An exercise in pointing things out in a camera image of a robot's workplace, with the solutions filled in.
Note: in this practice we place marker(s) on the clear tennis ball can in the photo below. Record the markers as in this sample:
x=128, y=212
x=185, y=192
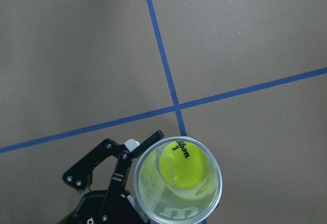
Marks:
x=163, y=203

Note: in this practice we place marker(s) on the yellow tennis ball one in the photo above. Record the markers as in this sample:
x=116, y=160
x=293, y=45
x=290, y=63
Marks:
x=182, y=164

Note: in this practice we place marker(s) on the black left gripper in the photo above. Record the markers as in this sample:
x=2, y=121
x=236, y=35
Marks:
x=117, y=205

